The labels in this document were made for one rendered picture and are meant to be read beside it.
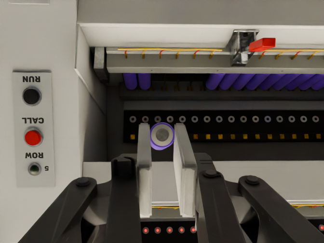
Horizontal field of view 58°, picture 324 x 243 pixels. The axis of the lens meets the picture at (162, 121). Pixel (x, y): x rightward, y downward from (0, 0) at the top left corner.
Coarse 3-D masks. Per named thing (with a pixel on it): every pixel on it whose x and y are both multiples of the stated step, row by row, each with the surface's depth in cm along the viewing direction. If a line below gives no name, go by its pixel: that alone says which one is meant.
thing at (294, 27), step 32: (96, 0) 31; (128, 0) 31; (160, 0) 31; (192, 0) 31; (224, 0) 31; (256, 0) 32; (288, 0) 32; (320, 0) 32; (96, 32) 32; (128, 32) 32; (160, 32) 32; (192, 32) 32; (224, 32) 32; (288, 32) 32; (320, 32) 32; (96, 64) 35; (96, 96) 40
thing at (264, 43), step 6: (252, 42) 28; (258, 42) 26; (264, 42) 26; (270, 42) 26; (246, 48) 30; (252, 48) 28; (258, 48) 27; (264, 48) 27; (240, 54) 32; (246, 54) 32; (246, 60) 32
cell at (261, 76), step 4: (256, 76) 41; (260, 76) 40; (264, 76) 40; (252, 80) 42; (256, 80) 41; (260, 80) 41; (248, 84) 44; (252, 84) 43; (256, 84) 43; (248, 88) 45; (252, 88) 44
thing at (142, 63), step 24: (120, 48) 34; (144, 48) 34; (120, 72) 37; (144, 72) 37; (168, 72) 37; (192, 72) 37; (216, 72) 37; (240, 72) 37; (264, 72) 37; (288, 72) 37; (312, 72) 37
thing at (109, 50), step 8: (112, 48) 35; (168, 48) 35; (176, 48) 35; (184, 48) 35; (192, 48) 35; (208, 48) 36; (216, 48) 36; (224, 48) 36; (272, 48) 36; (280, 48) 36
